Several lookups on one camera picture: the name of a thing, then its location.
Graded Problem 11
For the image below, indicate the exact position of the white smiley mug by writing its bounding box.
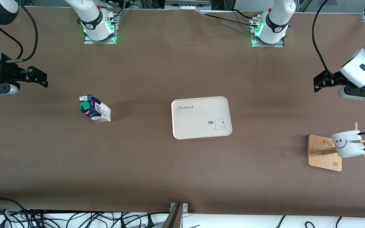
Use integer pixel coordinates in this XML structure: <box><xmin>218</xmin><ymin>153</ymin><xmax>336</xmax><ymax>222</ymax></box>
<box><xmin>331</xmin><ymin>130</ymin><xmax>365</xmax><ymax>158</ymax></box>

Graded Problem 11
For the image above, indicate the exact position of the cream rabbit print tray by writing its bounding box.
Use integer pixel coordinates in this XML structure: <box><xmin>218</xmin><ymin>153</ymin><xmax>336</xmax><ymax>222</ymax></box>
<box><xmin>171</xmin><ymin>96</ymin><xmax>233</xmax><ymax>140</ymax></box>

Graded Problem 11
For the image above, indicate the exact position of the wooden mug stand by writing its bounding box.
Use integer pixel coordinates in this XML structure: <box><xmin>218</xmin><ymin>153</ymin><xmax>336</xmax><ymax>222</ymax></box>
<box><xmin>308</xmin><ymin>122</ymin><xmax>365</xmax><ymax>172</ymax></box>

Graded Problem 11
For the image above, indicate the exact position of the grey power strip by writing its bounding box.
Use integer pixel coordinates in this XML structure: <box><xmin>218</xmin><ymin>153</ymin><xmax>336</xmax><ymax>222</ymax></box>
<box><xmin>165</xmin><ymin>0</ymin><xmax>212</xmax><ymax>10</ymax></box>

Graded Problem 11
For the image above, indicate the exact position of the aluminium profile bar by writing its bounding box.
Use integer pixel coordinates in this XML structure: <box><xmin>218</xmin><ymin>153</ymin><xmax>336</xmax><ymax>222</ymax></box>
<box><xmin>162</xmin><ymin>203</ymin><xmax>188</xmax><ymax>228</ymax></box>

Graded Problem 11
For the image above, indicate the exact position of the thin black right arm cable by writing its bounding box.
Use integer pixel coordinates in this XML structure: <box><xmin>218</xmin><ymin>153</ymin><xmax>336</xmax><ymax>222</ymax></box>
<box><xmin>0</xmin><ymin>25</ymin><xmax>23</xmax><ymax>60</ymax></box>

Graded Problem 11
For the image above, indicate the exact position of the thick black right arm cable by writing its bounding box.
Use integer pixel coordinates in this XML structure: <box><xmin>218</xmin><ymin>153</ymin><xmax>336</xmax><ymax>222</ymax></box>
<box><xmin>7</xmin><ymin>0</ymin><xmax>39</xmax><ymax>63</ymax></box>

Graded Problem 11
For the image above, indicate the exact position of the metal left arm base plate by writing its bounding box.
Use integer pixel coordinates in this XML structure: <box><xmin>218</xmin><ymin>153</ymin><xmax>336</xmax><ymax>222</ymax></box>
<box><xmin>250</xmin><ymin>17</ymin><xmax>285</xmax><ymax>48</ymax></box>

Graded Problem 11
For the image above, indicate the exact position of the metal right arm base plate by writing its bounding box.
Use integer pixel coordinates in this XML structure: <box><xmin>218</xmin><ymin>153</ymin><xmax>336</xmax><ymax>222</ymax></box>
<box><xmin>84</xmin><ymin>9</ymin><xmax>117</xmax><ymax>45</ymax></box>

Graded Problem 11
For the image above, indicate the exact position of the short black base cable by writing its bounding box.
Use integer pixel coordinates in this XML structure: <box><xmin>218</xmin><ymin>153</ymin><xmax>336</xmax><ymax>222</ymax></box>
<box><xmin>233</xmin><ymin>9</ymin><xmax>263</xmax><ymax>20</ymax></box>

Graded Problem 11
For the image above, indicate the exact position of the long black base cable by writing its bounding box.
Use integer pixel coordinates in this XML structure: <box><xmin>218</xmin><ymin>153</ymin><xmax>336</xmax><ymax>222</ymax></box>
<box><xmin>198</xmin><ymin>12</ymin><xmax>259</xmax><ymax>28</ymax></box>

